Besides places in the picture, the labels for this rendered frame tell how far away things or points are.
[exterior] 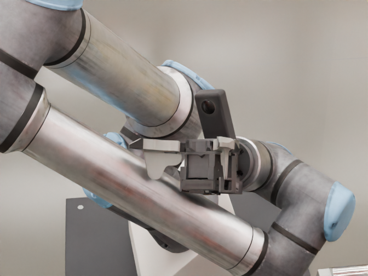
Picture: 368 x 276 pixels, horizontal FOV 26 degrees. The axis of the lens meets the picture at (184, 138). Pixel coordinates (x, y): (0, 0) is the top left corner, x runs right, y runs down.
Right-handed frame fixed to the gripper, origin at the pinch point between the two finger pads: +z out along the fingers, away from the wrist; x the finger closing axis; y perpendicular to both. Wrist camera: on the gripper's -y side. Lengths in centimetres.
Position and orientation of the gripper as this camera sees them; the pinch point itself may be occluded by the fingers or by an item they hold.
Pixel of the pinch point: (172, 139)
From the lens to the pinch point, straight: 113.6
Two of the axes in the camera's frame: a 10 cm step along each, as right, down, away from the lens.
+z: -5.0, -0.9, -8.6
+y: -0.3, 10.0, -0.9
